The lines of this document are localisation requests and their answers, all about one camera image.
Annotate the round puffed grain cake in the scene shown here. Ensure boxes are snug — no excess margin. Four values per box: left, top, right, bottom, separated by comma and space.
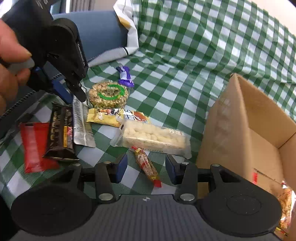
88, 80, 130, 109

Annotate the open cardboard box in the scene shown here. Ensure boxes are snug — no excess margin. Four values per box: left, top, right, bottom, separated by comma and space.
196, 73, 296, 241

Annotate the blue sofa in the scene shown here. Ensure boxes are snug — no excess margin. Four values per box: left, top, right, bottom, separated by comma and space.
53, 10, 128, 67

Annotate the silver foil snack packet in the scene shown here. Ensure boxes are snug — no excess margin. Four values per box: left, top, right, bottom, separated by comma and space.
72, 96, 96, 148

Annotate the dark brown chocolate bar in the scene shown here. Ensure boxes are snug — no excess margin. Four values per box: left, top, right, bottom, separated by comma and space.
44, 102, 79, 162

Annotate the white rice cracker pack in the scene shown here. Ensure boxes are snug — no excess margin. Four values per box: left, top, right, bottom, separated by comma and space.
110, 120, 192, 159

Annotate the person's left hand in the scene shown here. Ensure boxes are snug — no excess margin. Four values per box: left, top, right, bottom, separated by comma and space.
1, 21, 32, 113

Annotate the small red sausage stick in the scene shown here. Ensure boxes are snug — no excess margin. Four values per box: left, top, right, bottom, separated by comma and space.
132, 146, 162, 188

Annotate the plain red snack packet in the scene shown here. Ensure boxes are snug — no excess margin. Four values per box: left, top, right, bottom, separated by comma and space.
20, 123, 60, 173

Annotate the yellow snack packet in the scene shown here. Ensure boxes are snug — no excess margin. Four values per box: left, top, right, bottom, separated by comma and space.
87, 108, 149, 128

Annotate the purple candy wrapper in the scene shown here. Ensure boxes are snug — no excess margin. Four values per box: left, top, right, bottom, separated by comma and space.
116, 66, 134, 88

